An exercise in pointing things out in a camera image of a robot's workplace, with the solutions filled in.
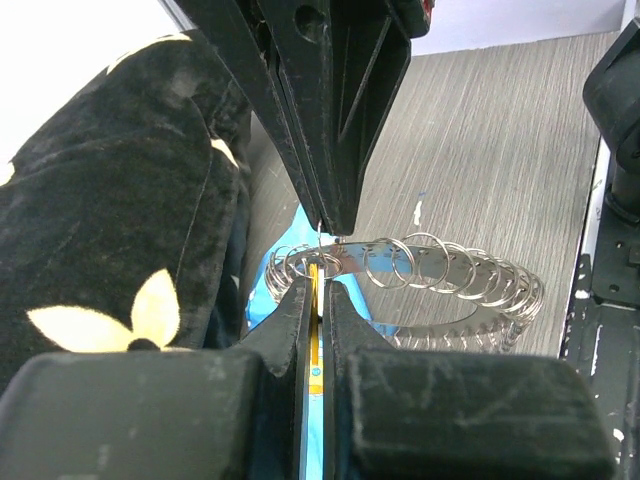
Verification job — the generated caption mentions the yellow key tag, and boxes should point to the yellow key tag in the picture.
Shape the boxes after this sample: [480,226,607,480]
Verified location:
[308,263,324,395]

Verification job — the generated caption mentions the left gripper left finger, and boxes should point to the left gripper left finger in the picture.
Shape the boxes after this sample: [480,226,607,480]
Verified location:
[1,278,312,479]

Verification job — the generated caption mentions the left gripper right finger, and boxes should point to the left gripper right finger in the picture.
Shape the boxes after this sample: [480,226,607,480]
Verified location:
[323,282,615,479]

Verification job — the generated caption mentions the black floral plush pillow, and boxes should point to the black floral plush pillow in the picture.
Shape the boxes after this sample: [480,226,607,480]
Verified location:
[1,30,251,384]

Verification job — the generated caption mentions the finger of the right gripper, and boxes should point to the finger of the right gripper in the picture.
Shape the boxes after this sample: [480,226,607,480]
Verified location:
[177,1,330,230]
[254,1,430,235]

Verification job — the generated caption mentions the blue cartoon print cloth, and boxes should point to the blue cartoon print cloth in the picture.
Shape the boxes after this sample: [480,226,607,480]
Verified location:
[245,206,397,480]

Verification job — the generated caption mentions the large metal keyring with rings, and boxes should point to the large metal keyring with rings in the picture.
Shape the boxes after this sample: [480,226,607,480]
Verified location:
[264,232,545,353]

